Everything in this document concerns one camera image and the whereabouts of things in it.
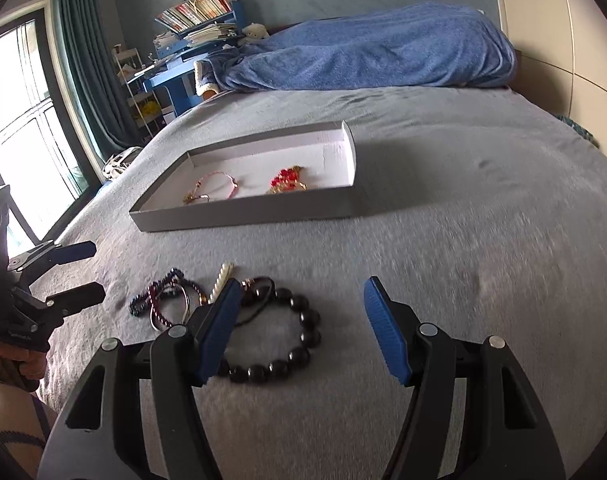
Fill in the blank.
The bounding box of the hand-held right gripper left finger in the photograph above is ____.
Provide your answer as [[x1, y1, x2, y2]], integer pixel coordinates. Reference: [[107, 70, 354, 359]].
[[36, 278, 243, 480]]

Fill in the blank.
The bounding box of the white rack cart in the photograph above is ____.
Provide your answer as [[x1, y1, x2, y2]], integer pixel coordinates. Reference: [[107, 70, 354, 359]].
[[112, 44, 167, 147]]

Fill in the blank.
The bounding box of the blue fleece blanket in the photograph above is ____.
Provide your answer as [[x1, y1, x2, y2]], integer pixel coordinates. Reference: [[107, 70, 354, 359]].
[[196, 2, 518, 97]]

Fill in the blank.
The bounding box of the black cord bracelet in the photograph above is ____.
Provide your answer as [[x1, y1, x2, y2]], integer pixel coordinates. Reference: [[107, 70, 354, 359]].
[[234, 275, 276, 327]]

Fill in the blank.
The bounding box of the person's leg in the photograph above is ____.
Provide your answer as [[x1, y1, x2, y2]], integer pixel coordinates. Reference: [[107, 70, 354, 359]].
[[0, 380, 59, 480]]

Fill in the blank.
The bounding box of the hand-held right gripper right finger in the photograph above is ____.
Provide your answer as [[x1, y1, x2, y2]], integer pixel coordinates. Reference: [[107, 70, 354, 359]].
[[363, 276, 567, 480]]

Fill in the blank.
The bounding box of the red bead gold ornament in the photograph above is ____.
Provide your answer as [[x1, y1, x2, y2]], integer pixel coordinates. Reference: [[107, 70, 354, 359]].
[[265, 164, 310, 196]]

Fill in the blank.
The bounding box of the window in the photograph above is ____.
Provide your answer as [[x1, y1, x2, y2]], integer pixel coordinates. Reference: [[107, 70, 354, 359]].
[[0, 2, 100, 261]]

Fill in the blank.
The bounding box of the cream wardrobe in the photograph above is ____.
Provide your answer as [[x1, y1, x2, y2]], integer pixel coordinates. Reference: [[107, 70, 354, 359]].
[[492, 0, 607, 127]]

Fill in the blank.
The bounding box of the row of books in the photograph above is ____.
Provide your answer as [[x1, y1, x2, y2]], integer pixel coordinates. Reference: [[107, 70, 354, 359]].
[[155, 0, 238, 32]]

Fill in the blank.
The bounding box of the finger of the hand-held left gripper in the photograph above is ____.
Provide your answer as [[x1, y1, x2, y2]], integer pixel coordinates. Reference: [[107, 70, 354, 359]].
[[8, 240, 97, 275], [44, 282, 106, 317]]

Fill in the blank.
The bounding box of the person's left hand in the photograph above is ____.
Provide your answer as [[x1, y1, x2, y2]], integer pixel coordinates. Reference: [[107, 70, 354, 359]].
[[0, 337, 47, 388]]

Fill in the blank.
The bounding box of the grey cardboard tray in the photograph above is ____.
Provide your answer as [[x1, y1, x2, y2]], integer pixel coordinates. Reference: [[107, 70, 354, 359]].
[[129, 120, 357, 233]]

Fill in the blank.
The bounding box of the stack of papers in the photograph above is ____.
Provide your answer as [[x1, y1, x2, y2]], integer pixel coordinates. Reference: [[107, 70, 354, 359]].
[[152, 22, 240, 58]]

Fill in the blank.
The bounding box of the blue desk with shelf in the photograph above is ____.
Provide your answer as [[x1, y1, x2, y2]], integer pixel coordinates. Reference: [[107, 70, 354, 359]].
[[144, 1, 245, 117]]

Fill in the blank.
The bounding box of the white pearl strand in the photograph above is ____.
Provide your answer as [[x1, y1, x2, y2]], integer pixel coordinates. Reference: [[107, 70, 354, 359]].
[[208, 261, 235, 305]]

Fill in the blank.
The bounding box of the dark red bead bracelet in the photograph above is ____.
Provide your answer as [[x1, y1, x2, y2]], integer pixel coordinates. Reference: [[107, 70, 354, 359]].
[[150, 283, 193, 332]]

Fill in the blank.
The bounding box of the pink cord bracelet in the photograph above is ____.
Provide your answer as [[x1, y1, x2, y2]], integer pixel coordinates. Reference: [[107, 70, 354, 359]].
[[184, 172, 239, 206]]

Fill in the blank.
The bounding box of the teal curtain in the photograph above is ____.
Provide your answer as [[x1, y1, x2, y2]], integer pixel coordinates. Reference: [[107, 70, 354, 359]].
[[52, 0, 145, 162]]

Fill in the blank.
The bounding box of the dark blue bead bracelet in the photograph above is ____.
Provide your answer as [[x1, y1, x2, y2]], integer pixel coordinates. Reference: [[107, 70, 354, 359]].
[[129, 268, 187, 317]]

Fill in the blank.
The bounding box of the grey bed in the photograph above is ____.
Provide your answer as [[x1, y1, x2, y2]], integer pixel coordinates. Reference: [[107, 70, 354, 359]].
[[36, 85, 607, 480]]

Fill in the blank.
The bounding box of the white plush toy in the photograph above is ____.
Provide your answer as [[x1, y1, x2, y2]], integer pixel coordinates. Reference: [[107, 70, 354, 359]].
[[240, 22, 271, 44]]

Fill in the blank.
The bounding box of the black bead bracelet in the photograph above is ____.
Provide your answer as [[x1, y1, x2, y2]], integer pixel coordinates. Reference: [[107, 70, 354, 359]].
[[216, 287, 322, 384]]

